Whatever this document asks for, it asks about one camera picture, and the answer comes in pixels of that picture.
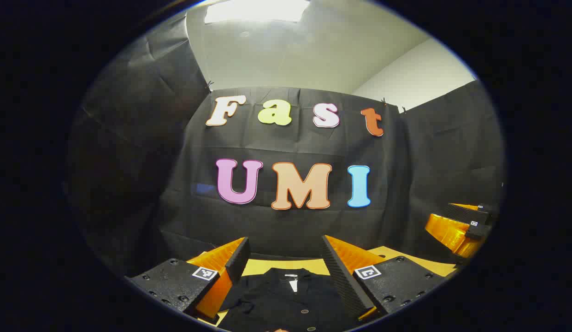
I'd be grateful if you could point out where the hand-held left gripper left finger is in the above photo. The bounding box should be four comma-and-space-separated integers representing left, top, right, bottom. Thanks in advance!
124, 237, 251, 323

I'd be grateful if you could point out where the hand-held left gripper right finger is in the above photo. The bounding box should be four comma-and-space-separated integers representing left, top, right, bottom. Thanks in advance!
321, 235, 448, 323

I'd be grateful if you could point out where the black backdrop cloth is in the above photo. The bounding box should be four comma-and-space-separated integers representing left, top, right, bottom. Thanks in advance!
65, 12, 505, 277

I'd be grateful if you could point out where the black buttoned shirt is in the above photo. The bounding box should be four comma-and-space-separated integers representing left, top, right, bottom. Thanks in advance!
217, 267, 360, 332

